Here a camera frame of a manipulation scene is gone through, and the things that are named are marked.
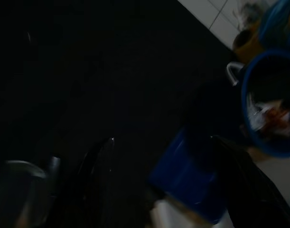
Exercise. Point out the white red wrapper rubbish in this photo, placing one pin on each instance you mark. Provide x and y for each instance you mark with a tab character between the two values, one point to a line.
268	116

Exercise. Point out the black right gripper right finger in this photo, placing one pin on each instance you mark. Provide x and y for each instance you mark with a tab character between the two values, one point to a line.
249	194

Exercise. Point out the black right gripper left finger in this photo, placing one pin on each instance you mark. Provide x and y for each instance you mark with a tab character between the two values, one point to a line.
95	180

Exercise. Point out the yellow machine with blue bag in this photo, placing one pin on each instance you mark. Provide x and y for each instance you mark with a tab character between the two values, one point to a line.
275	21

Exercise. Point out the blue plastic bucket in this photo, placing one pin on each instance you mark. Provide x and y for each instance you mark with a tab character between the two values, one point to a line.
246	78

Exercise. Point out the black floor mat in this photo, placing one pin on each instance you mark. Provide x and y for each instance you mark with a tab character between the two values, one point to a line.
111	71

